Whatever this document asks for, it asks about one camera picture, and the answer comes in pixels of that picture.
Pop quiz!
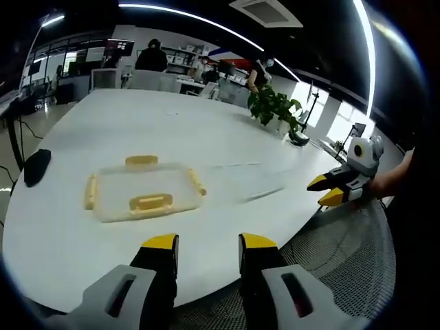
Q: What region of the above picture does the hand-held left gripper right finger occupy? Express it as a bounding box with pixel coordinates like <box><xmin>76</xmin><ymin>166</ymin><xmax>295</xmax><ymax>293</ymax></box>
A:
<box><xmin>239</xmin><ymin>232</ymin><xmax>371</xmax><ymax>330</ymax></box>

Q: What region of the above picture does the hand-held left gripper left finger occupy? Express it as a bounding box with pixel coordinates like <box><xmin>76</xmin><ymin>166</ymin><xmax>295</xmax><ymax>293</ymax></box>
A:
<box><xmin>44</xmin><ymin>233</ymin><xmax>180</xmax><ymax>330</ymax></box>

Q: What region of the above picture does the clear container lid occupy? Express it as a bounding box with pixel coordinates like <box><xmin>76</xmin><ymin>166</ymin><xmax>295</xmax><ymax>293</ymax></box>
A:
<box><xmin>83</xmin><ymin>155</ymin><xmax>208</xmax><ymax>224</ymax></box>

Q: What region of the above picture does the grey mesh chair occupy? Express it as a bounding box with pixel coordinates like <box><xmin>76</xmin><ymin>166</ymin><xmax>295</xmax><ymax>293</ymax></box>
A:
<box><xmin>173</xmin><ymin>198</ymin><xmax>397</xmax><ymax>330</ymax></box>

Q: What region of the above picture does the black tripod stand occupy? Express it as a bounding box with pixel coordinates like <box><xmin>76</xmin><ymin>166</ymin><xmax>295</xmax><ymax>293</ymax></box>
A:
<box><xmin>288</xmin><ymin>91</ymin><xmax>322</xmax><ymax>147</ymax></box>

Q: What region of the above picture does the green potted plant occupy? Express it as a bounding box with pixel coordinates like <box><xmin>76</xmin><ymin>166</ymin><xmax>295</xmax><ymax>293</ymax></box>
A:
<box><xmin>247</xmin><ymin>85</ymin><xmax>304</xmax><ymax>139</ymax></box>

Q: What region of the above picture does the long ceiling light strip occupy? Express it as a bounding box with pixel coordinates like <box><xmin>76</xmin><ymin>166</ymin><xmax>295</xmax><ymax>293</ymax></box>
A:
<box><xmin>353</xmin><ymin>0</ymin><xmax>377</xmax><ymax>118</ymax></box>
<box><xmin>118</xmin><ymin>2</ymin><xmax>300</xmax><ymax>83</ymax></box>

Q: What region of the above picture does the black cloth pouch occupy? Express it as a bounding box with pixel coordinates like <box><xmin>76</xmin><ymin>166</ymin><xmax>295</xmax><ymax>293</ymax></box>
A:
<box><xmin>23</xmin><ymin>148</ymin><xmax>52</xmax><ymax>188</ymax></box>

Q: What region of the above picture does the ceiling air vent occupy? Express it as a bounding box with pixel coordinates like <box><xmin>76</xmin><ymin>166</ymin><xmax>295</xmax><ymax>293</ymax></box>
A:
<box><xmin>229</xmin><ymin>0</ymin><xmax>304</xmax><ymax>28</ymax></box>

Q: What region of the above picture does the black table leg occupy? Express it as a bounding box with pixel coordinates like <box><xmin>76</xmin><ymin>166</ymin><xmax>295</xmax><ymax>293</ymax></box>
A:
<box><xmin>5</xmin><ymin>115</ymin><xmax>25</xmax><ymax>170</ymax></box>

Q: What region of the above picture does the wall screen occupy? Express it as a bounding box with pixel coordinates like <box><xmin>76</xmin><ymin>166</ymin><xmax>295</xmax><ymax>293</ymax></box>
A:
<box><xmin>105</xmin><ymin>38</ymin><xmax>136</xmax><ymax>58</ymax></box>

